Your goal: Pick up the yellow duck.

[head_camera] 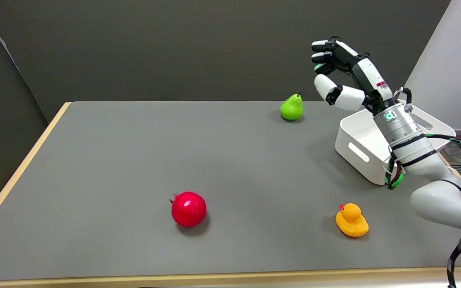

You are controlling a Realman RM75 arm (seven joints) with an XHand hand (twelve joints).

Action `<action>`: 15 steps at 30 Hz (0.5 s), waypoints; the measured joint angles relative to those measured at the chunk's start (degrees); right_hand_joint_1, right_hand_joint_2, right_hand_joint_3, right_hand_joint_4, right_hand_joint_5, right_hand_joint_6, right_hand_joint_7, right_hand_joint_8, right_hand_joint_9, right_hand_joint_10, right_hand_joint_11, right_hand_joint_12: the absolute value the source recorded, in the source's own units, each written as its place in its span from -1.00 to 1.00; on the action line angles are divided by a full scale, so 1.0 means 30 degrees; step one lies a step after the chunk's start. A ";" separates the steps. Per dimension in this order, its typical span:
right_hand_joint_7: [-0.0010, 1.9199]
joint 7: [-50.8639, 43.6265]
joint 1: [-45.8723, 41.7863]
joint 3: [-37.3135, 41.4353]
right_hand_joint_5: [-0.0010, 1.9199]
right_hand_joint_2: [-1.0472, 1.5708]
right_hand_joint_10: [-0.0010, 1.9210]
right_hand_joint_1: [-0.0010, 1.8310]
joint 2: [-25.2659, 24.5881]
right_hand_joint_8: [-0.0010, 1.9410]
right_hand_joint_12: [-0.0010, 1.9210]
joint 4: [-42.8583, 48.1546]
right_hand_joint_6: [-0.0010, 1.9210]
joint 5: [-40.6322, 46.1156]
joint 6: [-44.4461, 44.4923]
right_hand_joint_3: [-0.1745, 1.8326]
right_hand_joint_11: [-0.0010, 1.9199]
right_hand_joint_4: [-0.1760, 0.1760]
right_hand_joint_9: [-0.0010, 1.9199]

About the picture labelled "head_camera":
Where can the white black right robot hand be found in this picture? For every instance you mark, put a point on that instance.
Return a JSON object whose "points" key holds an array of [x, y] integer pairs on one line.
{"points": [[368, 76]]}

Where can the yellow rubber duck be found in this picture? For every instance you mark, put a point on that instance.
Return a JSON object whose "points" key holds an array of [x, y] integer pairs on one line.
{"points": [[351, 220]]}

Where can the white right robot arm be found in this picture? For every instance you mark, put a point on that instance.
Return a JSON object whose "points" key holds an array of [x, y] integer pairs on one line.
{"points": [[418, 156]]}

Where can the white plastic bin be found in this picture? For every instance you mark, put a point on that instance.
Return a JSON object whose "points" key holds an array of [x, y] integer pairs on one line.
{"points": [[360, 138]]}

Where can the green pear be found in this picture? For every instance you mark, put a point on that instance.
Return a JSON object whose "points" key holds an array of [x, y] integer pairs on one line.
{"points": [[291, 108]]}

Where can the red pomegranate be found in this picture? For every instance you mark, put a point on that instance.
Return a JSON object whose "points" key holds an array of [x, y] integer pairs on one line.
{"points": [[189, 208]]}

